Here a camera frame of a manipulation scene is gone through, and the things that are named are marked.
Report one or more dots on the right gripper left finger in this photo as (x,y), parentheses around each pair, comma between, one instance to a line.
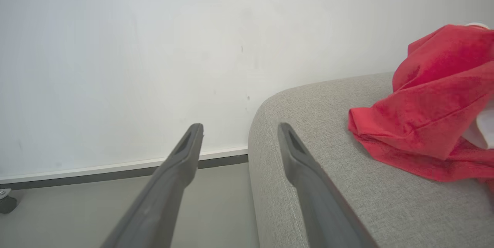
(162,198)

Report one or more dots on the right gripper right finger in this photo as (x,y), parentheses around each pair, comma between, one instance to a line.
(316,201)

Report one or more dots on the red garment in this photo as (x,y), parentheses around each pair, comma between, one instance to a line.
(432,113)

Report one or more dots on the grey fabric sofa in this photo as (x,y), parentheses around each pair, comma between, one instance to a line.
(347,209)

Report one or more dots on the white and black baseboard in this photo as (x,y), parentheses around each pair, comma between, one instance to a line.
(96,172)

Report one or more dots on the black caster wheel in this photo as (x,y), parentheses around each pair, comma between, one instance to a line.
(7,204)

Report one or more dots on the grey metal frame leg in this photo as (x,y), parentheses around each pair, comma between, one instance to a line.
(4,193)

